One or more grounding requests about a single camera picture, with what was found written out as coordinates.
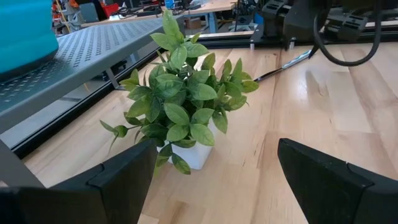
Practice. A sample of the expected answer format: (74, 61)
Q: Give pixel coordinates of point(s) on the striped pen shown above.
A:
(289, 63)

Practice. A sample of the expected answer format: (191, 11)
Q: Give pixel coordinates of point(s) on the wooden workbench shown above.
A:
(214, 6)

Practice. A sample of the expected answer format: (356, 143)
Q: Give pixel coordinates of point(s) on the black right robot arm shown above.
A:
(301, 21)

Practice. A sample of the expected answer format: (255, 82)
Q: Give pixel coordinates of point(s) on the green plant in white pot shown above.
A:
(180, 93)

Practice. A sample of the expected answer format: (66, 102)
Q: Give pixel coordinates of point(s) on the grey perforated metal riser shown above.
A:
(93, 46)

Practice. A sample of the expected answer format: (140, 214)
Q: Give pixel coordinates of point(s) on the cardboard box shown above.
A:
(193, 24)

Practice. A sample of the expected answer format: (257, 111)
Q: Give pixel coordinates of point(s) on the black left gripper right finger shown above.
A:
(342, 193)

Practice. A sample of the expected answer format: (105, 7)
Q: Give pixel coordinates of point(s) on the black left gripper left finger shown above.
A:
(93, 199)

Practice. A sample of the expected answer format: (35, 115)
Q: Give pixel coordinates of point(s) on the blue collapsible bowl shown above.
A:
(25, 31)

